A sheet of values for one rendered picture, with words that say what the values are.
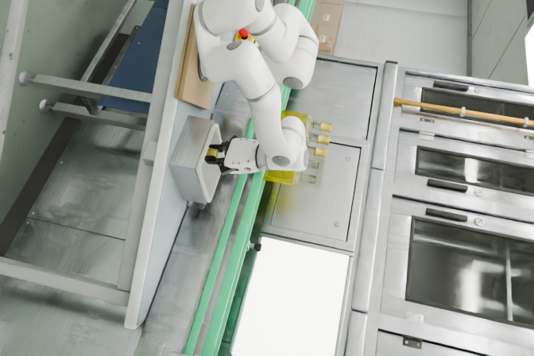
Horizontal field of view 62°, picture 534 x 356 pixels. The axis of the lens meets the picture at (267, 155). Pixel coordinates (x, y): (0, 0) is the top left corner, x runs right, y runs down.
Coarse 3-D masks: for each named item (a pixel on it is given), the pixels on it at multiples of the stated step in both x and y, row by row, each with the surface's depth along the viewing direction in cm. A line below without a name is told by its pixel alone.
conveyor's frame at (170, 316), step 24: (240, 96) 158; (216, 120) 153; (240, 120) 152; (216, 192) 149; (192, 216) 144; (216, 216) 144; (192, 240) 140; (216, 240) 141; (168, 264) 136; (192, 264) 136; (168, 288) 132; (192, 288) 132; (168, 312) 129; (192, 312) 129; (144, 336) 125; (168, 336) 125
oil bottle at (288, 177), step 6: (264, 174) 157; (270, 174) 156; (276, 174) 156; (282, 174) 156; (288, 174) 156; (294, 174) 156; (300, 174) 156; (270, 180) 160; (276, 180) 159; (282, 180) 158; (288, 180) 156; (294, 180) 156; (300, 180) 157
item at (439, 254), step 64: (320, 64) 207; (384, 64) 205; (384, 128) 184; (448, 128) 185; (512, 128) 187; (384, 192) 170; (448, 192) 172; (512, 192) 171; (384, 256) 157; (448, 256) 159; (512, 256) 158; (384, 320) 146; (448, 320) 147; (512, 320) 147
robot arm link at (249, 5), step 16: (208, 0) 103; (224, 0) 99; (240, 0) 97; (256, 0) 98; (208, 16) 102; (224, 16) 100; (240, 16) 99; (256, 16) 100; (272, 16) 109; (224, 32) 105; (256, 32) 110
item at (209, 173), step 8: (216, 128) 132; (208, 136) 127; (216, 136) 136; (208, 144) 126; (216, 144) 139; (200, 160) 123; (200, 168) 123; (208, 168) 146; (216, 168) 146; (200, 176) 125; (208, 176) 144; (216, 176) 144; (208, 184) 143; (216, 184) 143; (208, 192) 141; (208, 200) 137
